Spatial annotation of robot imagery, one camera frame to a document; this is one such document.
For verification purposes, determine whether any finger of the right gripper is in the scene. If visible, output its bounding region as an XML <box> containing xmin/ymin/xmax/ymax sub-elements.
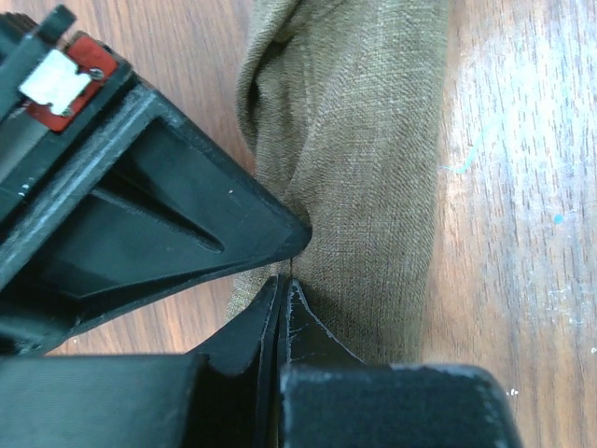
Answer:
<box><xmin>1</xmin><ymin>82</ymin><xmax>312</xmax><ymax>355</ymax></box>

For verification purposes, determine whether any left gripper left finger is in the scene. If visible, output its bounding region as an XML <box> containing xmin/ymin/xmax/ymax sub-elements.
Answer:
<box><xmin>1</xmin><ymin>276</ymin><xmax>284</xmax><ymax>447</ymax></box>

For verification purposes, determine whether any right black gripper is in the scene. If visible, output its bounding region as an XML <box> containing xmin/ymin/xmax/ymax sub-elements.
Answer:
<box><xmin>1</xmin><ymin>5</ymin><xmax>132</xmax><ymax>196</ymax></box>

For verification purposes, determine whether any brown cloth napkin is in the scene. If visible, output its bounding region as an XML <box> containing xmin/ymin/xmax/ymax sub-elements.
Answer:
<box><xmin>228</xmin><ymin>1</ymin><xmax>449</xmax><ymax>364</ymax></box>

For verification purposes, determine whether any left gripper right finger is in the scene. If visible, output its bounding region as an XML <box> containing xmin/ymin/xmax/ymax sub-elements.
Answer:
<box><xmin>278</xmin><ymin>279</ymin><xmax>522</xmax><ymax>447</ymax></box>

